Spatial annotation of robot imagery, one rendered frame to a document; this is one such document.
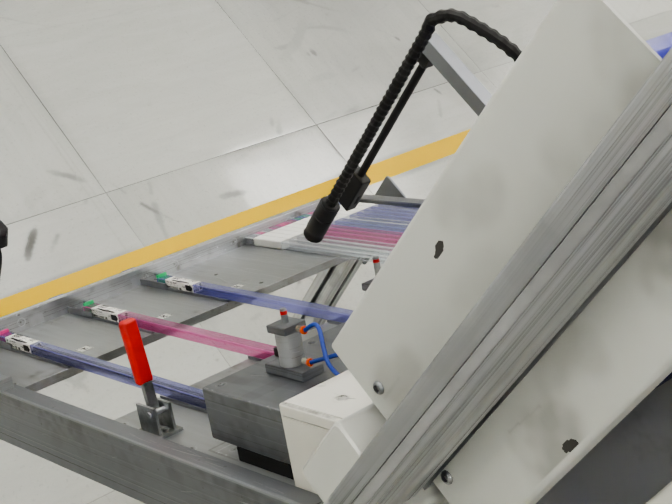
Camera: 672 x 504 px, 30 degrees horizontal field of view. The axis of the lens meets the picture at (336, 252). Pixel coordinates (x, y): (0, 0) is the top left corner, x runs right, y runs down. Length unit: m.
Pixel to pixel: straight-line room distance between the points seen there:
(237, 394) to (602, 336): 0.46
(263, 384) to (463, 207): 0.41
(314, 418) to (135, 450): 0.25
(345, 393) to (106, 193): 1.80
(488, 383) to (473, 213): 0.09
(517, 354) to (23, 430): 0.76
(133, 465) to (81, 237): 1.51
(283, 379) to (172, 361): 1.44
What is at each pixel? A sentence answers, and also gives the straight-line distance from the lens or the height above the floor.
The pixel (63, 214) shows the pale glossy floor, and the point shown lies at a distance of 2.64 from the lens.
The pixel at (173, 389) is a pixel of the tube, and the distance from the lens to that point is 1.23.
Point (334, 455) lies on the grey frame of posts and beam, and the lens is 0.81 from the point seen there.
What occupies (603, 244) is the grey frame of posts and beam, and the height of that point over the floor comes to 1.64.
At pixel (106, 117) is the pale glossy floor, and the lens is 2.85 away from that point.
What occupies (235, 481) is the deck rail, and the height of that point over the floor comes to 1.17.
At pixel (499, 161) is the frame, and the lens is 0.66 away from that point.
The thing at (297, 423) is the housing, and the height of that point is 1.25.
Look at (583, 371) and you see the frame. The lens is 0.67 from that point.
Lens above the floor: 2.01
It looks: 46 degrees down
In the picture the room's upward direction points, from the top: 31 degrees clockwise
